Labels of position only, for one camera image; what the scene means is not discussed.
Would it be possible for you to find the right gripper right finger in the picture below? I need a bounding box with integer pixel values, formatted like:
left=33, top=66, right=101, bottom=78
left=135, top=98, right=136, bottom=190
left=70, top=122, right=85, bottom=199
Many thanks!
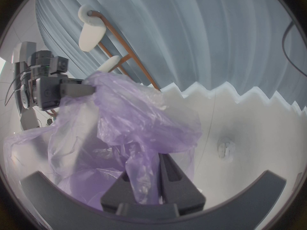
left=158, top=153, right=207, bottom=215

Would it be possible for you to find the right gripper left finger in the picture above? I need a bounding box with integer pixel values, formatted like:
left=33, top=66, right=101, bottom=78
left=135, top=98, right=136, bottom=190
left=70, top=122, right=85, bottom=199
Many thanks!
left=101, top=170, right=138, bottom=213

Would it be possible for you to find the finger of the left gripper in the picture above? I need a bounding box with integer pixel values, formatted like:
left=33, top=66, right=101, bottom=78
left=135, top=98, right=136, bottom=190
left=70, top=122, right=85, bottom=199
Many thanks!
left=60, top=79, right=97, bottom=98

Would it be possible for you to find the purple plastic bag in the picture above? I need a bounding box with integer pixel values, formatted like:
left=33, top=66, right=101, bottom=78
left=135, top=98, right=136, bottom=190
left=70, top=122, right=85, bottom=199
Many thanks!
left=4, top=71, right=203, bottom=208

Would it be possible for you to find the white padded wooden chair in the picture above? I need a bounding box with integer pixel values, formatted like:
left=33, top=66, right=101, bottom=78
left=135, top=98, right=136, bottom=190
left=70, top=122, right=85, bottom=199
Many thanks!
left=78, top=4, right=161, bottom=92

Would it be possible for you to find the crumpled white paper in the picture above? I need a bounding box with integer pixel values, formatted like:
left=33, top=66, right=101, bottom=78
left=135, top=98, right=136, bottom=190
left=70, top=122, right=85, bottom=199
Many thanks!
left=217, top=137, right=236, bottom=162

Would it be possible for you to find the pale blue curtain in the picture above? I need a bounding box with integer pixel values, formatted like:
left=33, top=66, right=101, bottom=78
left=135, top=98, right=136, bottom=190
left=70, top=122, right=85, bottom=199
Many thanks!
left=35, top=0, right=307, bottom=110

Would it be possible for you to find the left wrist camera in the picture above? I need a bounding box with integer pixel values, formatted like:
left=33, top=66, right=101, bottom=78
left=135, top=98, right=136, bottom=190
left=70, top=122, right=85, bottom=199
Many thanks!
left=49, top=56, right=69, bottom=77

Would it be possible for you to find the black cable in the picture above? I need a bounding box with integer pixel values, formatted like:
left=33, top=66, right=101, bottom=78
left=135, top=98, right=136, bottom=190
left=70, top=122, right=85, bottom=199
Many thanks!
left=282, top=21, right=307, bottom=78

